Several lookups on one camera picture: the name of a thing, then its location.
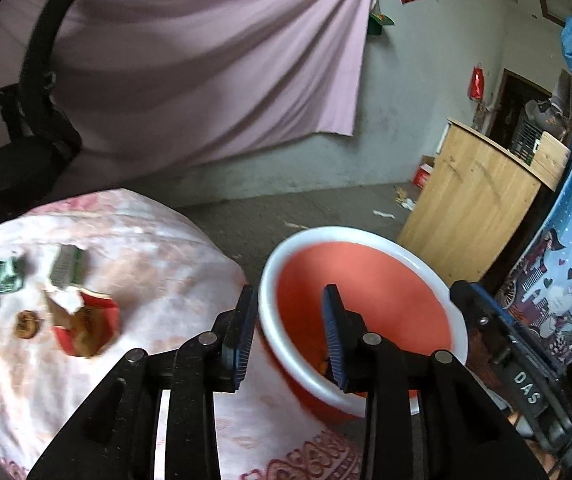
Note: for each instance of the torn red snack wrapper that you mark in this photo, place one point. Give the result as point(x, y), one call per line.
point(90, 320)

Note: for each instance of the light wooden cabinet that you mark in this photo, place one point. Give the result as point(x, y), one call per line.
point(466, 210)

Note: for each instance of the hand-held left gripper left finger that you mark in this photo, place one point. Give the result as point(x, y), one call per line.
point(241, 345)

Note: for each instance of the red hanging ornament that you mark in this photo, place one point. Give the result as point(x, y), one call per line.
point(477, 84)

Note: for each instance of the white floor litter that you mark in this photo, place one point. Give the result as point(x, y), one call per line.
point(383, 214)

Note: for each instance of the pink hanging cloth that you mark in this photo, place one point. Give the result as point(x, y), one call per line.
point(215, 60)

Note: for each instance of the yellowish floor litter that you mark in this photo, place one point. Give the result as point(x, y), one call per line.
point(406, 202)

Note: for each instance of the green hanging hat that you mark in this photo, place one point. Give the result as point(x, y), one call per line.
point(381, 22)

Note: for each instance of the orange basin with white rim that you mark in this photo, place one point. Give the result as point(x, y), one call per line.
point(366, 280)

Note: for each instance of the floral pink blanket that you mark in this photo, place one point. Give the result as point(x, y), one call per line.
point(165, 270)

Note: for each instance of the green silver wrapper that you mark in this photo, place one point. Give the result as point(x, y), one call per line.
point(68, 265)

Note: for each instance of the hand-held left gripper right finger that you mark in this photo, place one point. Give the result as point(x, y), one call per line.
point(333, 340)

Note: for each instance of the dark wooden door frame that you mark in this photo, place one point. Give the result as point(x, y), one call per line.
point(508, 95)

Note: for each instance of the red cardboard box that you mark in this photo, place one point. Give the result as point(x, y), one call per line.
point(423, 174)

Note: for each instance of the black office chair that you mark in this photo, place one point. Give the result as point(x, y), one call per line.
point(40, 110)

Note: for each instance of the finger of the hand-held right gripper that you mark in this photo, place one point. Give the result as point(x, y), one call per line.
point(481, 315)

